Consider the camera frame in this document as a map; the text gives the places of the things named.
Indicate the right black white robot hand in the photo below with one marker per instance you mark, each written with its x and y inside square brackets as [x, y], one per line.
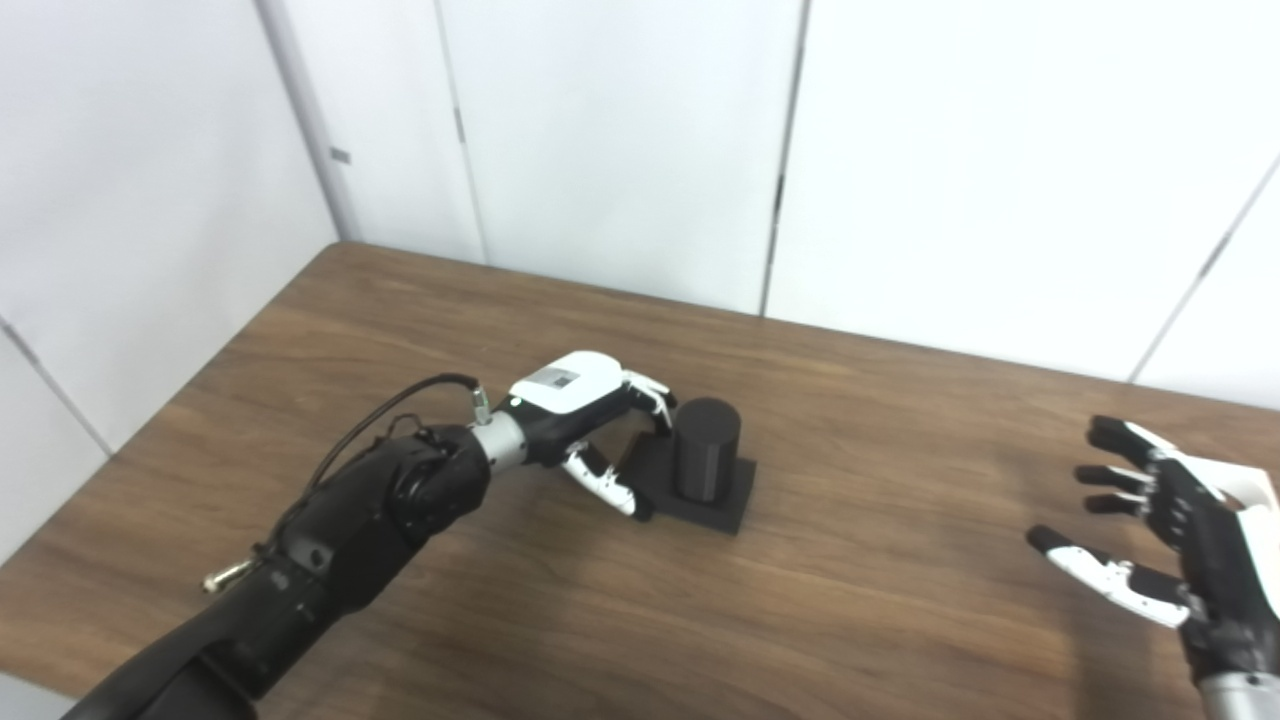
[1225, 560]

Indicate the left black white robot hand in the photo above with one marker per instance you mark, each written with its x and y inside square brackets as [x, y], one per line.
[570, 385]

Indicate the black peg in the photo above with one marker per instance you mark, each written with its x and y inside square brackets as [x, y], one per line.
[705, 450]

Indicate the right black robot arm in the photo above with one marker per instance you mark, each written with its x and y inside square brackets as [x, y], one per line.
[1240, 700]

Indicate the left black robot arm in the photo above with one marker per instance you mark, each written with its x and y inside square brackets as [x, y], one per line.
[340, 540]

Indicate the grey wall post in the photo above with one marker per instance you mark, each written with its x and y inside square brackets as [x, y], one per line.
[305, 110]

